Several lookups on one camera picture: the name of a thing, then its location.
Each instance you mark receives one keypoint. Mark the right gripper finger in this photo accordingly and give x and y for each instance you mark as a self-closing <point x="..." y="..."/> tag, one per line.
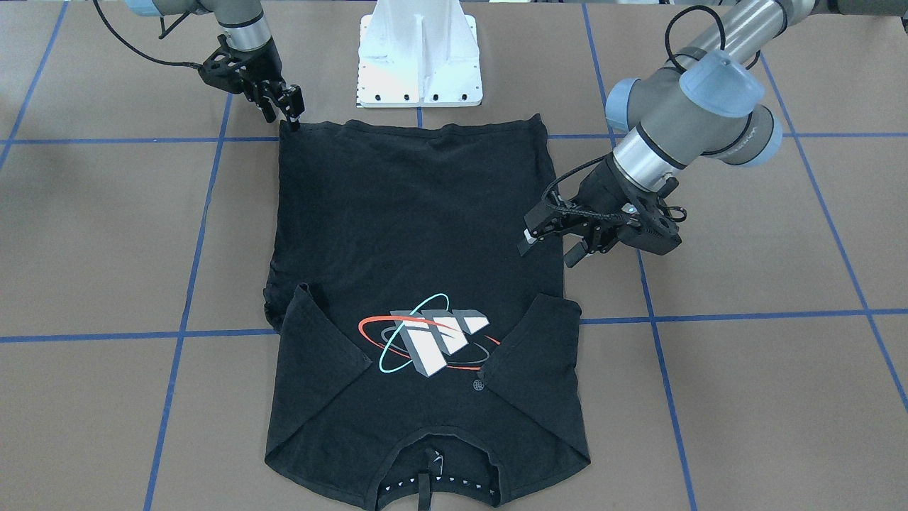
<point x="265" y="101"/>
<point x="292" y="105"/>

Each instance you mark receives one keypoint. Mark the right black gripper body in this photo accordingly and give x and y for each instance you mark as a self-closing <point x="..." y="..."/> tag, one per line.
<point x="259" y="62"/>

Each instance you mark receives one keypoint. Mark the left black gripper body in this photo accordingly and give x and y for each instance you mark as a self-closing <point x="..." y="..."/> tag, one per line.
<point x="599" y="187"/>

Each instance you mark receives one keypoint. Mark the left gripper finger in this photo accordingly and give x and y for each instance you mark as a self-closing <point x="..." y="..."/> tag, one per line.
<point x="593" y="239"/>
<point x="546" y="220"/>

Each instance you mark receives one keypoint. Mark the black graphic t-shirt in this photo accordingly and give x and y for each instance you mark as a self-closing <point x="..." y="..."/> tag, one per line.
<point x="419" y="352"/>

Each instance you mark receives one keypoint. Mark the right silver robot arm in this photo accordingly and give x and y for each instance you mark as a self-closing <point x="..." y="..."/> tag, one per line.
<point x="243" y="22"/>

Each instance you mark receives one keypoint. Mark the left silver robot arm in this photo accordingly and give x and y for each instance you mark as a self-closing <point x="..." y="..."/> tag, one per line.
<point x="703" y="101"/>

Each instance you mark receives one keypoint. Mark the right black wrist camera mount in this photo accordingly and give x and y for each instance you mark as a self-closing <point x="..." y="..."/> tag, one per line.
<point x="221" y="69"/>

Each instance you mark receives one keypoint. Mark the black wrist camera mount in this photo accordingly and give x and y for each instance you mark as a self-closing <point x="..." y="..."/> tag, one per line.
<point x="221" y="69"/>
<point x="653" y="227"/>

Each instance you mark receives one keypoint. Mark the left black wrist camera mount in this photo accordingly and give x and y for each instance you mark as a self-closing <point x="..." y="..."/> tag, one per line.
<point x="653" y="227"/>

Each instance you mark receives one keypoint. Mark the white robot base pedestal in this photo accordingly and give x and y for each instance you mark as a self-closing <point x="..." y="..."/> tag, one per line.
<point x="418" y="54"/>

